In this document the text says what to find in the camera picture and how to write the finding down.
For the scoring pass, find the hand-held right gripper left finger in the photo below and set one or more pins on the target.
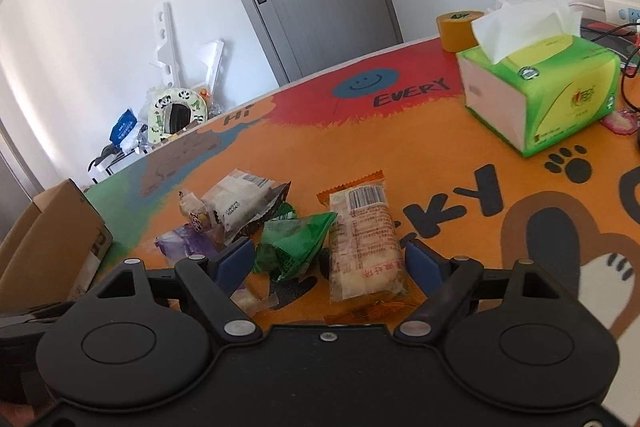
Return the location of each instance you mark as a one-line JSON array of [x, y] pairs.
[[236, 264]]

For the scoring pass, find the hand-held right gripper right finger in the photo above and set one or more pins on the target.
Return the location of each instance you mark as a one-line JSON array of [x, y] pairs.
[[425, 267]]

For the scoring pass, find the purple snack packet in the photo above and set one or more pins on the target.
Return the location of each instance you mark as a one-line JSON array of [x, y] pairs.
[[182, 243]]

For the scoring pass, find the dark green snack packet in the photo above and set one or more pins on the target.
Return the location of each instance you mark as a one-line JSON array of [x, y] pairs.
[[292, 247]]

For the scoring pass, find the white brown snack packet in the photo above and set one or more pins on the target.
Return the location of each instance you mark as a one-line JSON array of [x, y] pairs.
[[242, 202]]

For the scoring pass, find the orange biscuit packet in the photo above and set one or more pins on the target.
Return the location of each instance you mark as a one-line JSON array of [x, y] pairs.
[[365, 247]]

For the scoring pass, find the brown cardboard box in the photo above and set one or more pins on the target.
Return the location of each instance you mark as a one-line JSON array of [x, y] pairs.
[[47, 242]]

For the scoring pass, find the colourful cartoon table mat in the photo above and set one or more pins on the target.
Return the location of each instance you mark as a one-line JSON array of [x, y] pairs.
[[450, 132]]

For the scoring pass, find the black shoe rack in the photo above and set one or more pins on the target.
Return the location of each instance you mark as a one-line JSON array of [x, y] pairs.
[[117, 162]]

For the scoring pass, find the blue plastic bag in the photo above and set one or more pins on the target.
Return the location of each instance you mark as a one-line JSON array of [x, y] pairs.
[[124, 127]]

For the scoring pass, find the grey side door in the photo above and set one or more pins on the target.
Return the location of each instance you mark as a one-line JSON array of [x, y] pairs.
[[12, 162]]

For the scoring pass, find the short white foam board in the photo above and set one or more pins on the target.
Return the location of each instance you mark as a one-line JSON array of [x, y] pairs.
[[212, 67]]

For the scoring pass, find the green tissue box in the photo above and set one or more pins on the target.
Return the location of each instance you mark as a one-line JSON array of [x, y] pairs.
[[550, 97]]

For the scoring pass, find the tall white foam board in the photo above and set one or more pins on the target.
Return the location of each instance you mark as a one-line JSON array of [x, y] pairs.
[[164, 42]]

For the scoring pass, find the yellow tape roll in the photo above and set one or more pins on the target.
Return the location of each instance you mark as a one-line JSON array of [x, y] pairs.
[[457, 32]]

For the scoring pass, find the red black flat pad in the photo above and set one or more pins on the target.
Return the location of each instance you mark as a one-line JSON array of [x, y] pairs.
[[602, 32]]

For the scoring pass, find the white power strip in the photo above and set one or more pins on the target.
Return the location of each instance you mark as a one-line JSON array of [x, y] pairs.
[[622, 11]]

